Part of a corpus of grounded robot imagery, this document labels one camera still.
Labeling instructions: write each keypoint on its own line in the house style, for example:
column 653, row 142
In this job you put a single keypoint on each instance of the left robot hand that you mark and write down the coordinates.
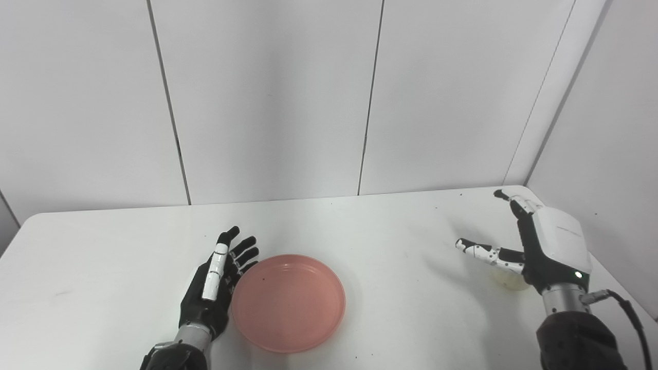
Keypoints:
column 211, row 293

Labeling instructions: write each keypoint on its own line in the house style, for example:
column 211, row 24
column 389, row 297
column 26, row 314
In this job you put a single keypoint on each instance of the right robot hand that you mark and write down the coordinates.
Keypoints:
column 545, row 246

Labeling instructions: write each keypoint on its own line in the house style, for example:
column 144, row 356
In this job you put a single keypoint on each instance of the pink round plate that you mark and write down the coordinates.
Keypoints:
column 288, row 303

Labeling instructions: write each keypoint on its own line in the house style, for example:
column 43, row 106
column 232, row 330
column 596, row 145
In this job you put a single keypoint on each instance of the cream steamed bun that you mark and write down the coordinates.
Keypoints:
column 510, row 280

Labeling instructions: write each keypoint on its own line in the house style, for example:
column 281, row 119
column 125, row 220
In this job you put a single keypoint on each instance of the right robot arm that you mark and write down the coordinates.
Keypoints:
column 573, row 334

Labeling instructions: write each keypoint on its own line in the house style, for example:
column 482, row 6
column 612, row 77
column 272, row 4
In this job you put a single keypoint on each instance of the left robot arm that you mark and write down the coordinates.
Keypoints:
column 177, row 352

